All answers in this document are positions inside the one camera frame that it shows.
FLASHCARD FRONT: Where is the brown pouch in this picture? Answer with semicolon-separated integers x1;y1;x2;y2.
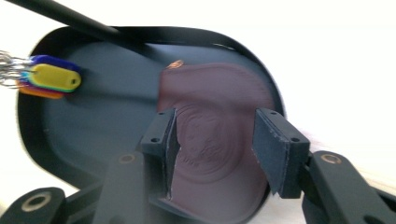
157;61;277;224

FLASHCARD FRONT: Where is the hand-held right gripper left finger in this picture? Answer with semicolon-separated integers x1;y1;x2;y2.
139;107;181;200

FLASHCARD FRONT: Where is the key ring with colourful tags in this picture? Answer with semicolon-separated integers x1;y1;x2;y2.
0;50;83;101

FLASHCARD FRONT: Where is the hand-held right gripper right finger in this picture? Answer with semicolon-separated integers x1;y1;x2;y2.
251;107;311;200

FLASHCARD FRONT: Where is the black oval tray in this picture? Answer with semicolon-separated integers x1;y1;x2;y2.
6;0;286;224

